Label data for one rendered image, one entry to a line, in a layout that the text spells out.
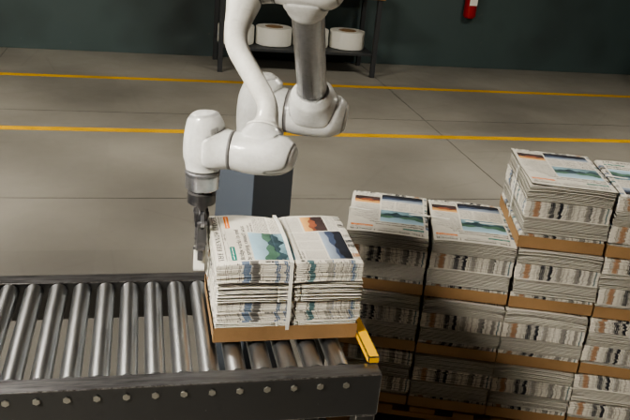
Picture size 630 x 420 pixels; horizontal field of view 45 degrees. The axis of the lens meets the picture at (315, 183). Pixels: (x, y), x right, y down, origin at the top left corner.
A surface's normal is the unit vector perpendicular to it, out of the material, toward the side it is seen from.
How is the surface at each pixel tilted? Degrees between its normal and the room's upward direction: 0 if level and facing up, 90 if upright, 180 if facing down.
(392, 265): 91
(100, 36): 90
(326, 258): 1
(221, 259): 5
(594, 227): 90
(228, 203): 90
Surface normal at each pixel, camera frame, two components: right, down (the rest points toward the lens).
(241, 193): -0.68, 0.21
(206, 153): -0.08, 0.36
